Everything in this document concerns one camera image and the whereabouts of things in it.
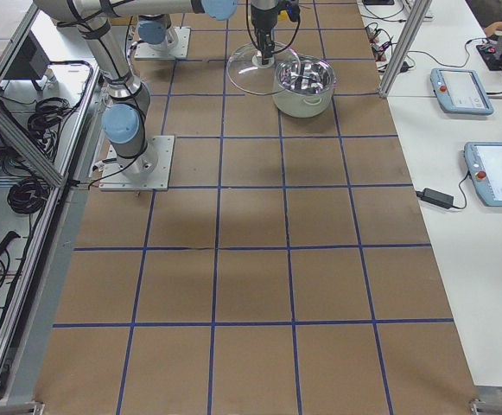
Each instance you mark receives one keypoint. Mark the aluminium frame post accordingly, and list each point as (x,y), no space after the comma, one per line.
(405,40)

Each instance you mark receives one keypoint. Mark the black power adapter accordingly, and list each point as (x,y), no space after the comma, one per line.
(436,198)

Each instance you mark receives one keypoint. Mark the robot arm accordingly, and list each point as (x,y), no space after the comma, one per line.
(156,30)
(92,20)

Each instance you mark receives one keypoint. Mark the brown paper table cover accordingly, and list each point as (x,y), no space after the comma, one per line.
(286,270)

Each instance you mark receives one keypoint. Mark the glass pot lid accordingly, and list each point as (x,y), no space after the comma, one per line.
(251,73)

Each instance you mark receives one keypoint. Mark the blue teach pendant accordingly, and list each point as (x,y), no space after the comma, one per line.
(460,91)
(484,163)

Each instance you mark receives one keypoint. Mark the far blue teach pendant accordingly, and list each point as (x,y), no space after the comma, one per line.
(460,91)

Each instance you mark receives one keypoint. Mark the near blue teach pendant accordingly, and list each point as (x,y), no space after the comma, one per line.
(484,163)

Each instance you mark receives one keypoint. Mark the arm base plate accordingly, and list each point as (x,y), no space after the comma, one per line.
(150,171)
(174,46)

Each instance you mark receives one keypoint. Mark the pale green steel pot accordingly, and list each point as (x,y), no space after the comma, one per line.
(304,89)

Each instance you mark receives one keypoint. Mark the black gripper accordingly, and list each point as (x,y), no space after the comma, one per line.
(262,19)

